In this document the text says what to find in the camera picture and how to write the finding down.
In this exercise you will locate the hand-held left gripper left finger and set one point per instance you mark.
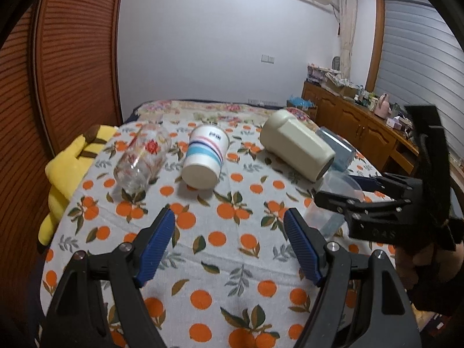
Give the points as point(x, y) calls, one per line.
point(156, 244)

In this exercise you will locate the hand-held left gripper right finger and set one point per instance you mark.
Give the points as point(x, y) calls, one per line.
point(301, 244)

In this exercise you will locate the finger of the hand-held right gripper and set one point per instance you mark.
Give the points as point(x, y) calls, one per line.
point(366, 183)
point(348, 205)

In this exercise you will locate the clear plastic cup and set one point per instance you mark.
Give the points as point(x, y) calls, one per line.
point(326, 219)

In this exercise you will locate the blue-grey plastic cup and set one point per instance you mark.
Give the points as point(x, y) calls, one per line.
point(339, 150)

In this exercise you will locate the cream plastic cup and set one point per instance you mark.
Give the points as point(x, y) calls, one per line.
point(295, 145)

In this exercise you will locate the clear glass cup red flower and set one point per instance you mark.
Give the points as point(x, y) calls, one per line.
point(139, 159)

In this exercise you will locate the white striped cup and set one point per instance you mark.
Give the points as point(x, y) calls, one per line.
point(203, 159)

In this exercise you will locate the person's right hand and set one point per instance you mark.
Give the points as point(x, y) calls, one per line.
point(417, 264)

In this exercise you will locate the wooden sideboard cabinet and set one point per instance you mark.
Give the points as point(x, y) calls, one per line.
point(355, 127)

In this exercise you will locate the tissue box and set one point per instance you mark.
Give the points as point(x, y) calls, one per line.
point(397, 122)

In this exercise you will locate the orange fruit print cloth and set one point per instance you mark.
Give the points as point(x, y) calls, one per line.
point(224, 253)

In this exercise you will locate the pink kettle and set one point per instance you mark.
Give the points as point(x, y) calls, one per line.
point(382, 106)

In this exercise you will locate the cardboard box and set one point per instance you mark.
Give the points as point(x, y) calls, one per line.
point(340, 89)

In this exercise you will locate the blue plastic bag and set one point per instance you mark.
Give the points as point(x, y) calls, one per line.
point(299, 102)

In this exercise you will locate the grey window blind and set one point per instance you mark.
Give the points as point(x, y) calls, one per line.
point(417, 61)

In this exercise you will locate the yellow plush toy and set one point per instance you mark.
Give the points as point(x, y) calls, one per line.
point(65, 166)

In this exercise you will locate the pile of packets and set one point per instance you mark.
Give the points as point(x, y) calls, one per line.
point(317, 72)

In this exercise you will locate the floral blanket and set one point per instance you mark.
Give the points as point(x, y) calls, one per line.
point(217, 110)

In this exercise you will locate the cream curtain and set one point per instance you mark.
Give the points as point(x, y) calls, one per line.
point(346, 32)

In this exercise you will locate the wooden louvred wardrobe door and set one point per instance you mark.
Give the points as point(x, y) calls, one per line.
point(65, 61)

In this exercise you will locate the white wall socket strip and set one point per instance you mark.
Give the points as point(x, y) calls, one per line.
point(263, 101)

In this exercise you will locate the white wall switch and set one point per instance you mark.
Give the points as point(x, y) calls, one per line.
point(267, 58)

